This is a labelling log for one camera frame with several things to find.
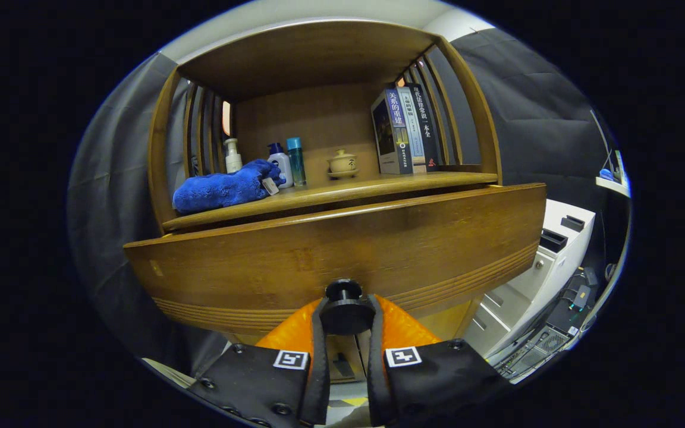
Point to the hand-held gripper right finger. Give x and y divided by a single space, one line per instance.
378 374

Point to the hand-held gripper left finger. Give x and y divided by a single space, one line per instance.
320 368

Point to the wooden drawer with black knob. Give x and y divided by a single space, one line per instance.
319 255

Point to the wooden cabinet door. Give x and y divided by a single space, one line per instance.
338 348

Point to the wooden countertop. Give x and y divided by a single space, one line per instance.
348 193

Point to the white side cabinet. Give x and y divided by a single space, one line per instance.
533 279

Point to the wooden cabinet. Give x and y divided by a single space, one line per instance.
307 119

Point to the black computer case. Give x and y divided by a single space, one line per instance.
536 351

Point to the blue folded towel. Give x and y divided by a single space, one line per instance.
217 190

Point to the beige lidded teacup with saucer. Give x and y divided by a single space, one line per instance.
342 163

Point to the white lotion bottle blue cap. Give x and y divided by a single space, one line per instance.
282 163

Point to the teal translucent bottle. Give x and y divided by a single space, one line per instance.
297 160

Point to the white pump bottle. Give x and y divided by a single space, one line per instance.
233 160

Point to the book with blue spine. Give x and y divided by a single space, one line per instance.
399 131

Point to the book with white spine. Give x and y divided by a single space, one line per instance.
414 125

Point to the book with black spine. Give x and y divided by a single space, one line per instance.
429 125

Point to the white side desk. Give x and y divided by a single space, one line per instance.
613 187

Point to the small blue object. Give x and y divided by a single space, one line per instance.
606 175

